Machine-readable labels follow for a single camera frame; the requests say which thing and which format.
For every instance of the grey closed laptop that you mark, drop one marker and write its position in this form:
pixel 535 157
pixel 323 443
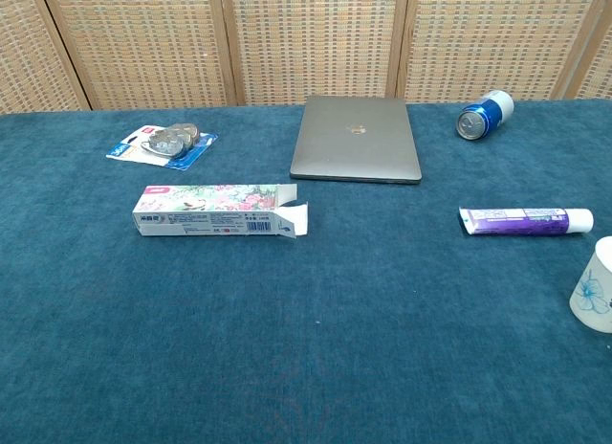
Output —
pixel 356 142

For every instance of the white cup blue flower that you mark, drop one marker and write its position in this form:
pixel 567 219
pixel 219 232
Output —
pixel 593 291

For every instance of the wicker wooden folding screen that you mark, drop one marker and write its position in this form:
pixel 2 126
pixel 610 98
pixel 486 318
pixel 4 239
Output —
pixel 311 42

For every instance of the blister pack metal hooks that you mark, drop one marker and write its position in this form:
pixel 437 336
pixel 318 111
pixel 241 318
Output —
pixel 167 142

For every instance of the floral toothpaste carton box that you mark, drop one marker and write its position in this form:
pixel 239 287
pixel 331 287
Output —
pixel 215 209

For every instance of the blue velvet table cloth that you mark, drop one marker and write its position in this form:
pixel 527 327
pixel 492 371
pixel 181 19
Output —
pixel 306 319

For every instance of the blue white drink can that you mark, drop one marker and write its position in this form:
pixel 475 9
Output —
pixel 487 111

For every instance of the purple white toothpaste tube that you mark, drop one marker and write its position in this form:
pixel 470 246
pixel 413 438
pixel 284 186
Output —
pixel 516 221

